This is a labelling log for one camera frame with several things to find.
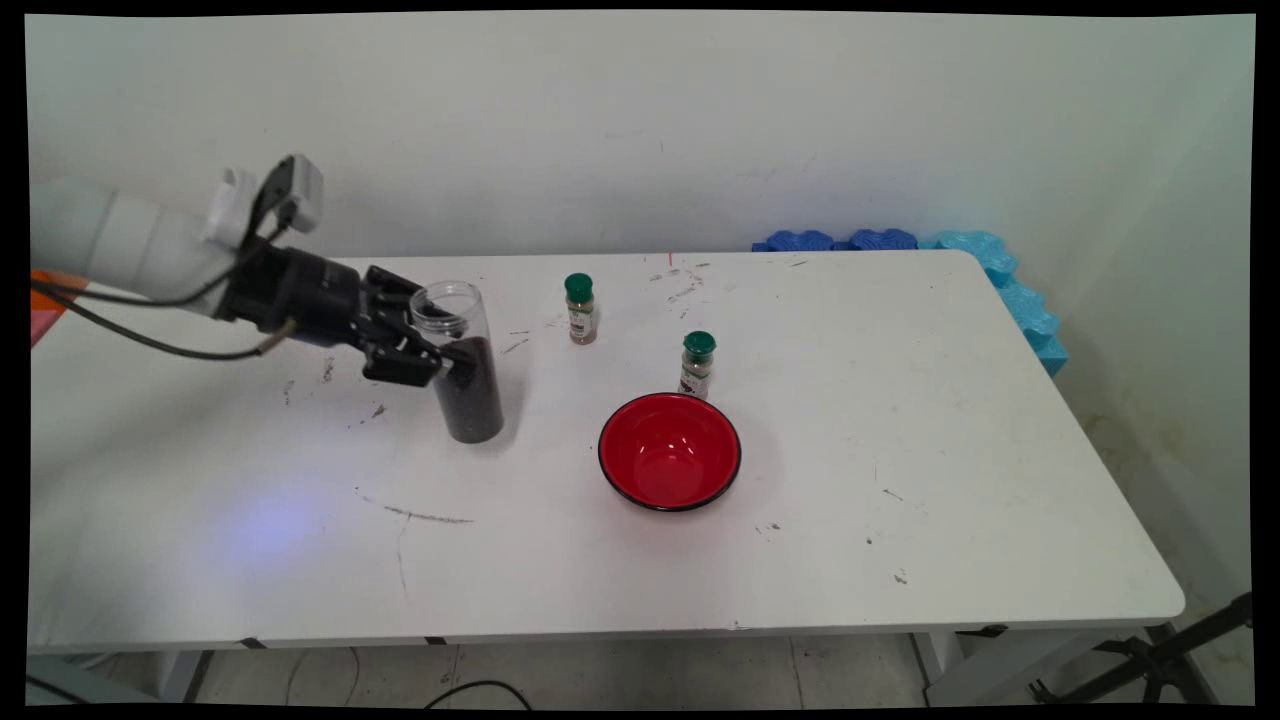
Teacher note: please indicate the light blue foam piece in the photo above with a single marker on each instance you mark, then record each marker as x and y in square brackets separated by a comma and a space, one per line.
[1030, 310]

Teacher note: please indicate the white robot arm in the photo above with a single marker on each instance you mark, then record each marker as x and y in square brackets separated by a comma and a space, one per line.
[110, 235]

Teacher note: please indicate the black tripod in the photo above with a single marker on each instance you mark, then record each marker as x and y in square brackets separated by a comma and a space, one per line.
[1160, 655]

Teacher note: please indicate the dark blue foam piece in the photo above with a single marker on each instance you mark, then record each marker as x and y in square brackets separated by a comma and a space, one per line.
[885, 239]
[800, 241]

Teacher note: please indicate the red bowl black rim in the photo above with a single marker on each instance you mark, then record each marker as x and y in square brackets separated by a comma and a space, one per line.
[670, 450]

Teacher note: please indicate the clear plastic jar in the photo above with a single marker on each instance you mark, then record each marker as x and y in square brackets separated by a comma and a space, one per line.
[455, 300]

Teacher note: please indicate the black granules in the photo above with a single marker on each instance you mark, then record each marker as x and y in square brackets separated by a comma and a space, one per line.
[475, 400]

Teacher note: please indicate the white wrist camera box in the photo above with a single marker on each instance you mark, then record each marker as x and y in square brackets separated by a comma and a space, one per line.
[300, 195]

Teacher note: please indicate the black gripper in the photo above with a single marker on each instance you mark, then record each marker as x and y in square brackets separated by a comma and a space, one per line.
[300, 295]

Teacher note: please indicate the orange pink box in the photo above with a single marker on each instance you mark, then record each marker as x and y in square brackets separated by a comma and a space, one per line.
[50, 300]

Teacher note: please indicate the green cap spice bottle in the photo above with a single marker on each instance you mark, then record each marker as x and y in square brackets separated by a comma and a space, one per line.
[581, 320]
[696, 375]

